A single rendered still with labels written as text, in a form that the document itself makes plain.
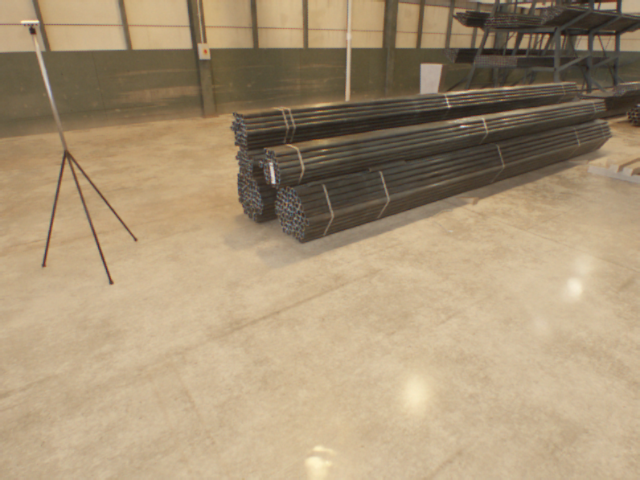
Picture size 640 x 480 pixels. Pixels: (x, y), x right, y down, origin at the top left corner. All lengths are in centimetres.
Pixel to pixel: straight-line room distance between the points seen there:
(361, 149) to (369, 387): 212
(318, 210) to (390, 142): 103
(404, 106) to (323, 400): 334
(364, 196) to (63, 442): 267
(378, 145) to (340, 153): 45
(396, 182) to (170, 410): 270
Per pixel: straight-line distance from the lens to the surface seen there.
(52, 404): 240
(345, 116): 394
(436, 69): 1331
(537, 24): 1325
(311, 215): 316
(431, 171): 416
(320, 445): 189
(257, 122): 345
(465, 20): 1330
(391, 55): 1336
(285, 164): 307
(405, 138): 391
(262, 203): 362
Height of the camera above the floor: 154
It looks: 27 degrees down
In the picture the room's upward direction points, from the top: straight up
